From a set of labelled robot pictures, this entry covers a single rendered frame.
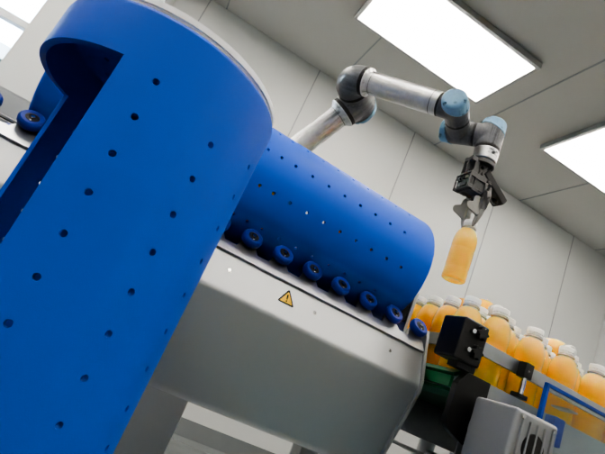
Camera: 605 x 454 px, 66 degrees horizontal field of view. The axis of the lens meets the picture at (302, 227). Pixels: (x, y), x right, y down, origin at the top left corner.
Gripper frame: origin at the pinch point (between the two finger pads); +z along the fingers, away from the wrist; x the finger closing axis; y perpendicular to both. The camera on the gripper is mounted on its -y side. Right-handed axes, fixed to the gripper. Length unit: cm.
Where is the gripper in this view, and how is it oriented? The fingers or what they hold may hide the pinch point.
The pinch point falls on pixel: (470, 223)
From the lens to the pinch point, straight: 147.3
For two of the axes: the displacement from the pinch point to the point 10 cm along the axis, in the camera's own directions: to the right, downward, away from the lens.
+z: -3.7, 8.9, -2.7
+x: 3.3, -1.4, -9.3
